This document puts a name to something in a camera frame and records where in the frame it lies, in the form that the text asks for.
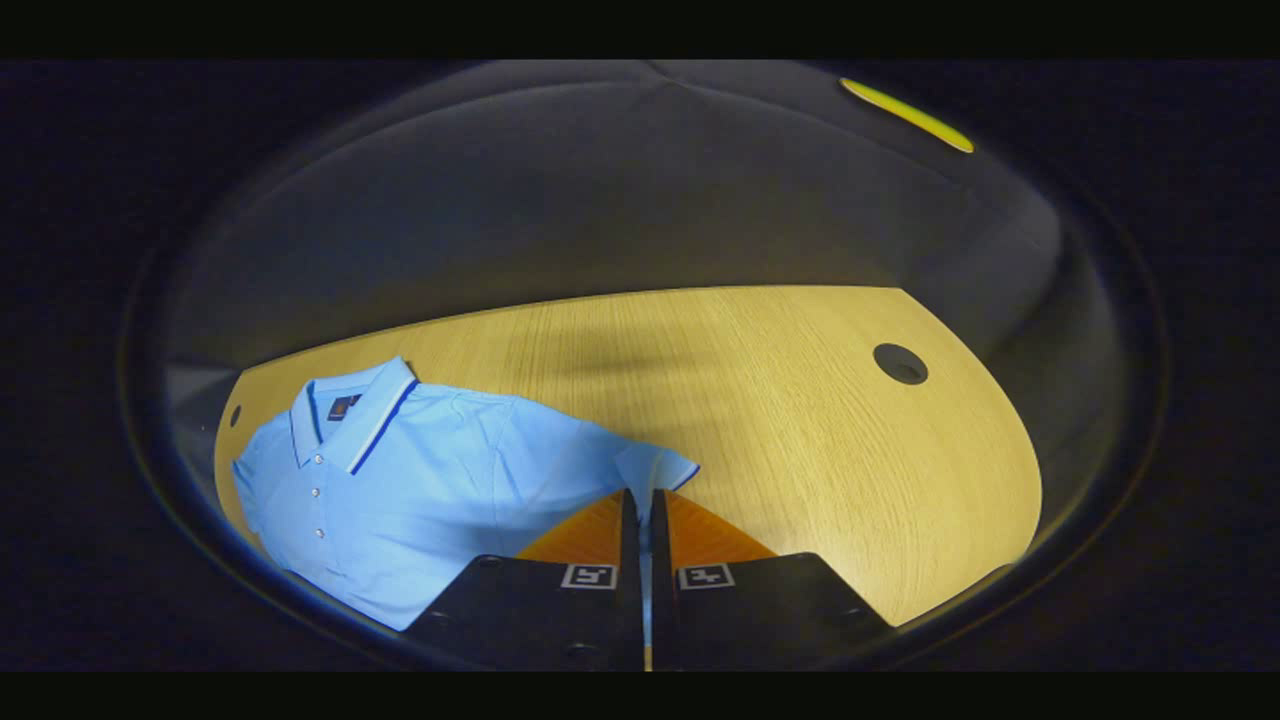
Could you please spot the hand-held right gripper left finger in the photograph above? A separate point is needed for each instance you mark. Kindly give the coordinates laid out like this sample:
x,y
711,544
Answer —
x,y
630,540

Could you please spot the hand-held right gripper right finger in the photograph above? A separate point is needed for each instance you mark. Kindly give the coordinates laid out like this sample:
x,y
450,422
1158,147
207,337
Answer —
x,y
659,540

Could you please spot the light blue T-shirt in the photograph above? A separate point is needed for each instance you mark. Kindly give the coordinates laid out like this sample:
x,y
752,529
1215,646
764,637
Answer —
x,y
420,480

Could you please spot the black backdrop cloth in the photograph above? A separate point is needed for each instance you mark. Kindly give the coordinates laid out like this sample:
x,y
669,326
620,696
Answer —
x,y
600,200

